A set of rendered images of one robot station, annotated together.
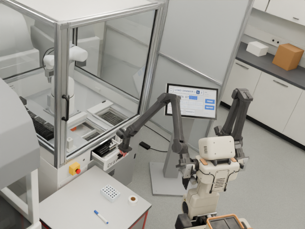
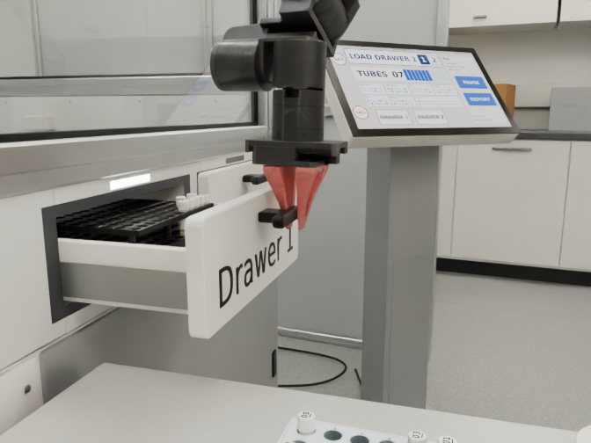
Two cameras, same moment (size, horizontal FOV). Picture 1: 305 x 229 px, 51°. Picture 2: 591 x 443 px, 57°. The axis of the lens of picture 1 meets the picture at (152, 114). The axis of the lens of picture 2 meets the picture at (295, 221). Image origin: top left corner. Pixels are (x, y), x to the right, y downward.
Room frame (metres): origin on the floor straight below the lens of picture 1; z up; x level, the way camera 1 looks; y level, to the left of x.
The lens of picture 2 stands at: (1.36, 0.30, 1.02)
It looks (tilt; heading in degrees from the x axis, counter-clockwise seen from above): 11 degrees down; 347
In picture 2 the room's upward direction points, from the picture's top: straight up
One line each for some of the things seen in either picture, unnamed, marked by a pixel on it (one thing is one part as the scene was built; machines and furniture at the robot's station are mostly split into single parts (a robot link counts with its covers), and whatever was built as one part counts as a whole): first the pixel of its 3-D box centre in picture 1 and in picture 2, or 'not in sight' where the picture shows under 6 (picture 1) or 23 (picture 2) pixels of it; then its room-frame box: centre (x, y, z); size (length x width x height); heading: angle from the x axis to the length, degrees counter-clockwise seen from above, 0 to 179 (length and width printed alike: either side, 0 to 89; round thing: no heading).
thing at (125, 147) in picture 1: (125, 145); (297, 123); (1.95, 0.16, 1.00); 0.10 x 0.07 x 0.07; 60
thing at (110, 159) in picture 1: (116, 156); (254, 243); (1.94, 0.21, 0.87); 0.29 x 0.02 x 0.11; 150
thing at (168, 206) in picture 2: (98, 145); (99, 236); (2.04, 0.38, 0.87); 0.22 x 0.18 x 0.06; 60
